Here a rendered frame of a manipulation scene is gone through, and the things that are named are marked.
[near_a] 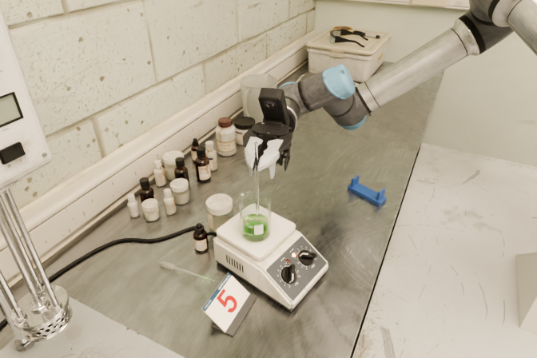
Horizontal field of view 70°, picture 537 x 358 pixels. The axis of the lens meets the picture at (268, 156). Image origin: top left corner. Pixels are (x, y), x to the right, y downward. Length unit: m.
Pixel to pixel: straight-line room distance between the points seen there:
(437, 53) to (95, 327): 0.88
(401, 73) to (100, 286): 0.79
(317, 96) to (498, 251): 0.52
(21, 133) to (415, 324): 0.67
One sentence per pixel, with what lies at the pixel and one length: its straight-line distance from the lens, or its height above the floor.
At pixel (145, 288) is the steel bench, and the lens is 0.83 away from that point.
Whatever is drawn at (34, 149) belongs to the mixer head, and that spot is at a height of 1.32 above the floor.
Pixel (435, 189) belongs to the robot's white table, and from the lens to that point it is 1.13.
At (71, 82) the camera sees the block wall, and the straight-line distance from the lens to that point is 0.94.
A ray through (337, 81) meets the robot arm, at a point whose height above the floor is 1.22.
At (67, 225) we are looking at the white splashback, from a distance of 0.96.
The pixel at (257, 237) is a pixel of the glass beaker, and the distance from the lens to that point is 0.74.
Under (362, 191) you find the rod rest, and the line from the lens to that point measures 1.04.
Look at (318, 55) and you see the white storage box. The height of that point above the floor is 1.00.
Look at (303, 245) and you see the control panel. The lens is 0.80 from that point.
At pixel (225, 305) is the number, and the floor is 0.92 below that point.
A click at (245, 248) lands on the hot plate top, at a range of 0.75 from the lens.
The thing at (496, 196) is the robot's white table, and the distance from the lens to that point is 1.17.
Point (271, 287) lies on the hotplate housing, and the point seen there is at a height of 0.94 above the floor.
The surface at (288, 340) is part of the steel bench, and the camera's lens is 0.73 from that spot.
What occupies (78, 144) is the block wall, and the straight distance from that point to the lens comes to 0.98.
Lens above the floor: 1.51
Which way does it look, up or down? 31 degrees down
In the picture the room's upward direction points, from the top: straight up
